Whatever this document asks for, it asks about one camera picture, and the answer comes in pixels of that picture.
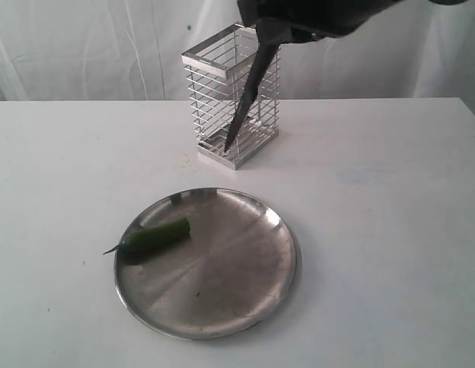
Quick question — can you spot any metal wire utensil holder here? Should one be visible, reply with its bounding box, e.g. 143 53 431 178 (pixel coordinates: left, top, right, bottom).
182 23 280 169

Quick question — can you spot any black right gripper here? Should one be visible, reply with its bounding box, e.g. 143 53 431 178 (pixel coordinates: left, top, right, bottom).
237 0 398 43

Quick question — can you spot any black knife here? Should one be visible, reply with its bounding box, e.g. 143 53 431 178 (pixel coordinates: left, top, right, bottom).
224 19 280 152

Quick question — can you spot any white backdrop curtain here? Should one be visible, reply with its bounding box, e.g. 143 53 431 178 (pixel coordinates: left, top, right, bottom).
0 1 475 100

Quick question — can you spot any green cucumber piece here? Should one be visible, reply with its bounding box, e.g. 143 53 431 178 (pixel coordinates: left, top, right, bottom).
103 217 191 265

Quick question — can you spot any round steel plate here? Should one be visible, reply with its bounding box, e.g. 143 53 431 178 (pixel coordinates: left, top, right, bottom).
114 188 300 340

